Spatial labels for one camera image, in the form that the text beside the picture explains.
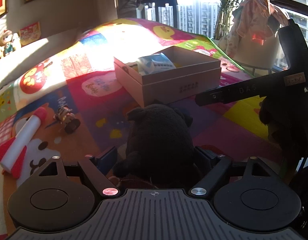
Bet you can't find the white chair with clothes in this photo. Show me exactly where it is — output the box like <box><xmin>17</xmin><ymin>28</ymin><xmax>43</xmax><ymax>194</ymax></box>
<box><xmin>219</xmin><ymin>0</ymin><xmax>289</xmax><ymax>72</ymax></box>

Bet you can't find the small wind-up robot toy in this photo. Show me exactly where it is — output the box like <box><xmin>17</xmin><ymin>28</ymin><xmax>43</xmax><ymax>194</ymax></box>
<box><xmin>44</xmin><ymin>105</ymin><xmax>81</xmax><ymax>134</ymax></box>

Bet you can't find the blue white snack bag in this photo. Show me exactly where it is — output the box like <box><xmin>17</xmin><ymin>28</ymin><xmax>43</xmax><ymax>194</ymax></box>
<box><xmin>136</xmin><ymin>53</ymin><xmax>176</xmax><ymax>75</ymax></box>

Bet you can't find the beige cardboard box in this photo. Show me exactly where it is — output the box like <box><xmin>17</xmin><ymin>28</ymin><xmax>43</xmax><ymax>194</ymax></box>
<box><xmin>114</xmin><ymin>46</ymin><xmax>221</xmax><ymax>107</ymax></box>

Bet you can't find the pink picture card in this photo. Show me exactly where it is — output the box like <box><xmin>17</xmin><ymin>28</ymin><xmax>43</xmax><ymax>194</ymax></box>
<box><xmin>19</xmin><ymin>22</ymin><xmax>41</xmax><ymax>47</ymax></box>

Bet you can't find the teddy bear with blue outfit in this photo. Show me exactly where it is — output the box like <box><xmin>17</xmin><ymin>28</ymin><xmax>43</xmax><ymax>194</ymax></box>
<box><xmin>1</xmin><ymin>29</ymin><xmax>21</xmax><ymax>56</ymax></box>

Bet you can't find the colourful cartoon play mat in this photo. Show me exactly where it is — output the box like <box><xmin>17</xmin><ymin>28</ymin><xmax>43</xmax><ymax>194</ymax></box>
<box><xmin>0</xmin><ymin>17</ymin><xmax>282</xmax><ymax>240</ymax></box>

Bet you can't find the black plush bear toy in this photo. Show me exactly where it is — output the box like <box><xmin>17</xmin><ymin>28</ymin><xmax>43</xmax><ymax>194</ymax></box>
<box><xmin>113</xmin><ymin>103</ymin><xmax>199</xmax><ymax>189</ymax></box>

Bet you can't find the red white foam rocket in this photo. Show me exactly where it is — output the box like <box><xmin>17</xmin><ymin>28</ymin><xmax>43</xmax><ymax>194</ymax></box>
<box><xmin>0</xmin><ymin>107</ymin><xmax>47</xmax><ymax>179</ymax></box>

